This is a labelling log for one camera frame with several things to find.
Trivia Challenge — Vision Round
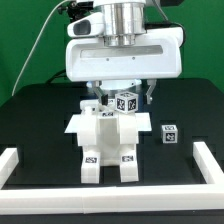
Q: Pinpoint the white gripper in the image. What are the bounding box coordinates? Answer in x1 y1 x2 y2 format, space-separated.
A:
66 12 183 105

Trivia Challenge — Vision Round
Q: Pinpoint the white chair back frame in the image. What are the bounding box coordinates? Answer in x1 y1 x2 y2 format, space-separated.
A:
77 100 139 146

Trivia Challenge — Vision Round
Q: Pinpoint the small tagged white cube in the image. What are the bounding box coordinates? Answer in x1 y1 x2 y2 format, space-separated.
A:
161 125 178 144

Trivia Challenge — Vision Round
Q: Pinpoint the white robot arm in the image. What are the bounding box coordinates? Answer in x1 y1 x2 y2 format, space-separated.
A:
66 0 184 105

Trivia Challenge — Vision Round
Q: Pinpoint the white L-shaped obstacle fence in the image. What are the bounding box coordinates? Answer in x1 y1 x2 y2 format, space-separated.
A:
0 142 224 215

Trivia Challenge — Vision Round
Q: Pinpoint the black cable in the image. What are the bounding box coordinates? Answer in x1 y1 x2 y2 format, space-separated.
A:
44 68 69 85

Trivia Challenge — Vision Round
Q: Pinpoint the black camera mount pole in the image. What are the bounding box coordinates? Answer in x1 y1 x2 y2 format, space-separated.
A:
57 0 94 22

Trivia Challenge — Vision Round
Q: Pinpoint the white cable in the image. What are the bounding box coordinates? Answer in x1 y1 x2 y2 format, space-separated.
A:
11 0 73 98

